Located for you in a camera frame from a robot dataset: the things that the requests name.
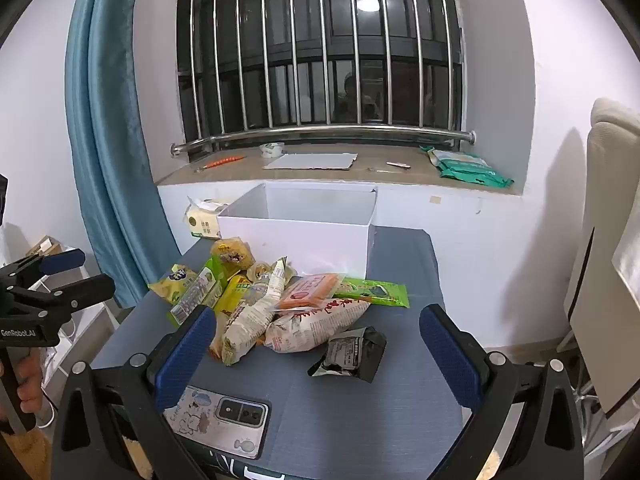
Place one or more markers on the green wipes packet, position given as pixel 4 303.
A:
pixel 465 167

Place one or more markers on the brown bun packet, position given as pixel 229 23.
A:
pixel 232 254

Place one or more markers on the yellow snack packet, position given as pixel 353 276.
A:
pixel 175 280

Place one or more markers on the white shelf unit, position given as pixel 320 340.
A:
pixel 95 330

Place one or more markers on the white cardboard box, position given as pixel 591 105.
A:
pixel 295 245

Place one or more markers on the green and white snack packet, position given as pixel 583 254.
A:
pixel 197 296

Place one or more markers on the yellow-green snack packet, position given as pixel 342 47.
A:
pixel 235 295

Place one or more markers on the flat green snack packet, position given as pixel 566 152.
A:
pixel 375 292

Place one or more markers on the long white snack packet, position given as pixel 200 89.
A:
pixel 245 330

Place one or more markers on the person's left forearm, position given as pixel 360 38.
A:
pixel 27 455

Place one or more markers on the small tan snack packet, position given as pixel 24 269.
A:
pixel 259 272

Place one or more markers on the small brown cardboard box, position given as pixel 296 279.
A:
pixel 42 249

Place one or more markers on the white chair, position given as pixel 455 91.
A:
pixel 610 260

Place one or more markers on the black snack packet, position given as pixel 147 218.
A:
pixel 350 355

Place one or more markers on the steel window guard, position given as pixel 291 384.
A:
pixel 350 128

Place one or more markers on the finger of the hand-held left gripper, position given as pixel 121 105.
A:
pixel 75 295
pixel 62 261

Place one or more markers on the dark window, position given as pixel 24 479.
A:
pixel 310 15

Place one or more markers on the white tissue pack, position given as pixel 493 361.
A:
pixel 202 222

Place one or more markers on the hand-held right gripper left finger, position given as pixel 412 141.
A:
pixel 184 357

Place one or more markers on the orange pen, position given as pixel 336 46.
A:
pixel 225 161

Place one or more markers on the cream bread packet red print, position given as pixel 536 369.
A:
pixel 310 330

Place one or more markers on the person's left hand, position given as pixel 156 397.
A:
pixel 30 385

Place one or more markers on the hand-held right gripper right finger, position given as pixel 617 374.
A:
pixel 450 360

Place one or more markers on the orange snack packet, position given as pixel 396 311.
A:
pixel 310 292

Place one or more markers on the smartphone with cartoon case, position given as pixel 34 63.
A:
pixel 225 425

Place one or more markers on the blue curtain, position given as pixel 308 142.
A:
pixel 110 160

